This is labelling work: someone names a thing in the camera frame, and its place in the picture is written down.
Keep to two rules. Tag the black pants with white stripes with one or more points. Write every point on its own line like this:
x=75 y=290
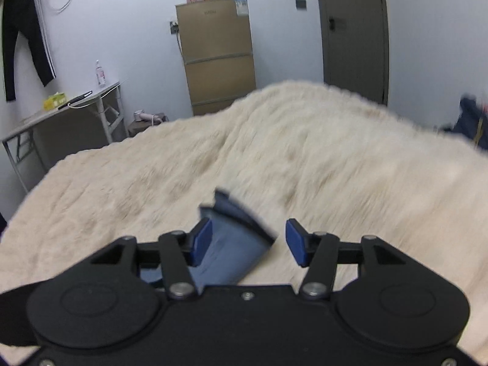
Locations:
x=23 y=26

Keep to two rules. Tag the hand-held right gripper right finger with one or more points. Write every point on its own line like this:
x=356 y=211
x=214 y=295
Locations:
x=297 y=242

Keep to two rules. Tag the dark blue bag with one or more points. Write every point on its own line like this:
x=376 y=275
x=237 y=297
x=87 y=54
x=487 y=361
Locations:
x=471 y=122

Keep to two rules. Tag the white fluffy blanket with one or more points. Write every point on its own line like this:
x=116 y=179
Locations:
x=305 y=152

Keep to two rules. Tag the grey folding desk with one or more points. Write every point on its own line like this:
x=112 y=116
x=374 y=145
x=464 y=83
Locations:
x=76 y=122

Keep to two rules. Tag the black phone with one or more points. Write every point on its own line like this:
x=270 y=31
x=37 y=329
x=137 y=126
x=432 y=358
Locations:
x=76 y=99

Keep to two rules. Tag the grey door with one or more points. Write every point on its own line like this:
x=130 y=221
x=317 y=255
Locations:
x=354 y=53

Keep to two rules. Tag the wall socket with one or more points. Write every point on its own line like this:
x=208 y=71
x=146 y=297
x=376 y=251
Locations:
x=174 y=26

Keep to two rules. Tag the black garment with grey-blue patches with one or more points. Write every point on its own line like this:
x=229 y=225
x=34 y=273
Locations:
x=228 y=251

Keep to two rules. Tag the brown bedside table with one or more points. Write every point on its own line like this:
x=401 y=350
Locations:
x=141 y=129

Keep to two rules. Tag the pink hair dryer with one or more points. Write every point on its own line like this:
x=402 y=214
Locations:
x=139 y=115

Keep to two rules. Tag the dark light switch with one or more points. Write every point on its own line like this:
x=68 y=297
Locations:
x=301 y=3

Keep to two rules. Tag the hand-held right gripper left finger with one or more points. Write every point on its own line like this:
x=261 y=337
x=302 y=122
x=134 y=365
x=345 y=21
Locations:
x=201 y=242

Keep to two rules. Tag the yellow tissue box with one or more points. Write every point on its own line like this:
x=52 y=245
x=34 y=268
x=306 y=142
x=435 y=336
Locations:
x=54 y=101

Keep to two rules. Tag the gold two-door fridge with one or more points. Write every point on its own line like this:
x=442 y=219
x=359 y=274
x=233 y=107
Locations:
x=217 y=80

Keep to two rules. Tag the clear plastic bottle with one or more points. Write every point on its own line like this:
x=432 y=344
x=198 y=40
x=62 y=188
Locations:
x=100 y=76

